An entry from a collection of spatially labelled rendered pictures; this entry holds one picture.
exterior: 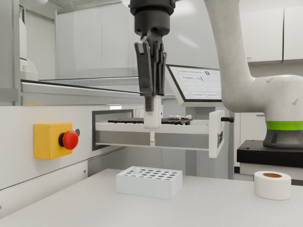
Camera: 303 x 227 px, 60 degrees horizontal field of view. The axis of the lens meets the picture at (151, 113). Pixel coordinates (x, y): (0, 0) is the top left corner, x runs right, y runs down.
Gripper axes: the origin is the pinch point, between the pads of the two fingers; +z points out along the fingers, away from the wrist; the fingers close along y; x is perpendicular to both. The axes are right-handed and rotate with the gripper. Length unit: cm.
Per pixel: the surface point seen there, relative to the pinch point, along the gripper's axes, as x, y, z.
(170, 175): -3.5, 1.2, 13.7
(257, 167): -21.2, 37.1, 18.7
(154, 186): -1.7, -3.2, 14.9
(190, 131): -5.1, 12.9, 5.3
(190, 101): 14, 95, -3
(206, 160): 8, 119, 36
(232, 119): -14.7, 22.2, 2.6
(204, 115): 9, 117, 7
